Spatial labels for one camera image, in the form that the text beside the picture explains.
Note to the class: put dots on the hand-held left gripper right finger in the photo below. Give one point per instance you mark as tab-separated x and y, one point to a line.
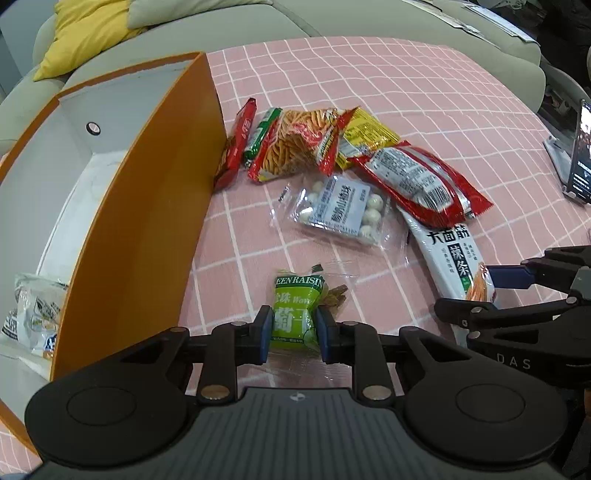
325	334

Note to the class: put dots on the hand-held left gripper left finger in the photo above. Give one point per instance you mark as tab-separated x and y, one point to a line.
264	332

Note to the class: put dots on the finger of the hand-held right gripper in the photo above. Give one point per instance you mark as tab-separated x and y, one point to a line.
508	277
461	314

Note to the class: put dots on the green raisin packet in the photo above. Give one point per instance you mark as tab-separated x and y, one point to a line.
295	300

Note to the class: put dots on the white spicy strip packet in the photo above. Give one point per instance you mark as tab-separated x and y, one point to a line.
448	258

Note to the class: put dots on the clear packet of white balls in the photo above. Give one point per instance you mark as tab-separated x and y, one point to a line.
341	207

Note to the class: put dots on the large red snack packet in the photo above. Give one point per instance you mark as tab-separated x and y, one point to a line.
415	180

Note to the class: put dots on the orange cardboard box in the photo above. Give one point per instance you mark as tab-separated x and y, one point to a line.
138	230

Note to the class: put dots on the red chocolate bar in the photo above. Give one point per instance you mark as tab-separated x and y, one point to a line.
240	138

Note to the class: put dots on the orange noodle stick packet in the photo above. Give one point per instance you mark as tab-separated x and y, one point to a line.
295	138

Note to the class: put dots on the green sausage stick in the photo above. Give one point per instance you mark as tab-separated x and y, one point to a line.
261	134

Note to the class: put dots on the yellow snack packet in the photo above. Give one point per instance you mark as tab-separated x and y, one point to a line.
369	134

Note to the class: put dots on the white snack packet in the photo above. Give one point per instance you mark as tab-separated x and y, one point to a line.
27	332
44	295

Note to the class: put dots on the dark furniture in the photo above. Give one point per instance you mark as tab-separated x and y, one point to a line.
568	46

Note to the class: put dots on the pink checked tablecloth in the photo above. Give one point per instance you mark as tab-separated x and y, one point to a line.
323	83

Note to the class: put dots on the paper leaflet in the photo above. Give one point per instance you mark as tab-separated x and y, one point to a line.
503	21
443	14

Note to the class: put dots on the grey-green sofa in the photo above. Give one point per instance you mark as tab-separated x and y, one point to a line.
392	18

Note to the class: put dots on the grey pillow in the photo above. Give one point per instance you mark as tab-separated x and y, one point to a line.
184	4

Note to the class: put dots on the yellow pillow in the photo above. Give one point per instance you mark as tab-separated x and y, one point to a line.
83	32

